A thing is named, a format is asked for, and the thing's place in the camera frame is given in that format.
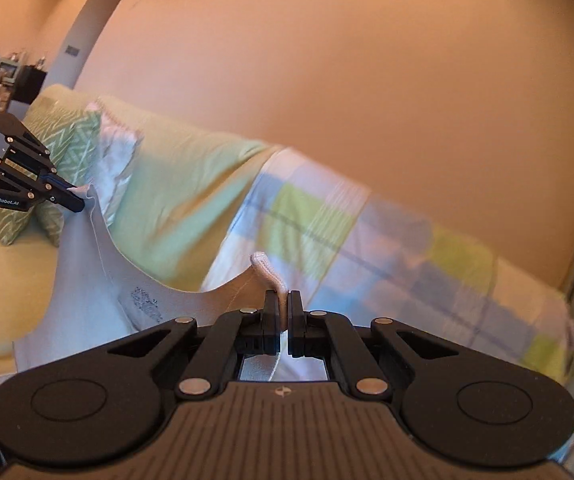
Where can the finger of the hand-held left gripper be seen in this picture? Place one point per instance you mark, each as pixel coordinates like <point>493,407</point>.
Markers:
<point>22,135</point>
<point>69,201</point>

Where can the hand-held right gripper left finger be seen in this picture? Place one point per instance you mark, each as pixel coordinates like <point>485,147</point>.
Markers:
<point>270,312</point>

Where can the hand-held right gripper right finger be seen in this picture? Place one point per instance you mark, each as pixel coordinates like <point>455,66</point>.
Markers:
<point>295,312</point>

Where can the white shirt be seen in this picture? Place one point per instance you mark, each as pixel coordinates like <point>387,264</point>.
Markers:
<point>87,280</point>

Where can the cluttered shelf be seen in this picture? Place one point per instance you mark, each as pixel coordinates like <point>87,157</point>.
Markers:
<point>7,80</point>

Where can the green zigzag pillow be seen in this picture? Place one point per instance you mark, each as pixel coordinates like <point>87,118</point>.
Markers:
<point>74,142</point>
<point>51,222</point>

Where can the black cabinet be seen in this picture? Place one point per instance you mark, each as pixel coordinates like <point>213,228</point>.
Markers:
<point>31,85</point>

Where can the white pillow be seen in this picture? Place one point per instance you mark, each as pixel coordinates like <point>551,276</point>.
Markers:
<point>117,160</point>

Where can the plaid quilt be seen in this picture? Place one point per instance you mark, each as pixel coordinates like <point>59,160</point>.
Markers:
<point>367,240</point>

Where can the yellow-green bed sheet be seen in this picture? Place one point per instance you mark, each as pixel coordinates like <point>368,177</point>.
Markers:
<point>7,290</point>

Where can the light green blanket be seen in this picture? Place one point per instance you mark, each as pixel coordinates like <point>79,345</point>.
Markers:
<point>182,195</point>

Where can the wall vent plate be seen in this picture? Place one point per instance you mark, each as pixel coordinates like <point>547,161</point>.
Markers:
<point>72,50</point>

